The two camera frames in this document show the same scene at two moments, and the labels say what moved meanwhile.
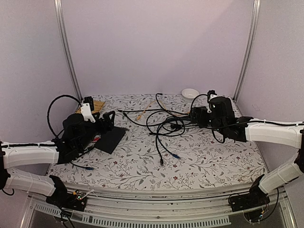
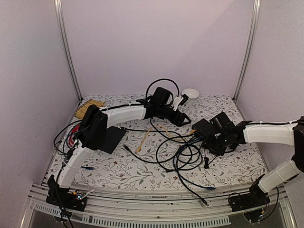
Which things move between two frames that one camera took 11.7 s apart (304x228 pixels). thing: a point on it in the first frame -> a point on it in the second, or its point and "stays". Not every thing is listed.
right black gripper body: (215, 124) -> (218, 145)
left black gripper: (106, 116) -> (182, 117)
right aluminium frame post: (255, 15) stays
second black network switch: (109, 141) stays
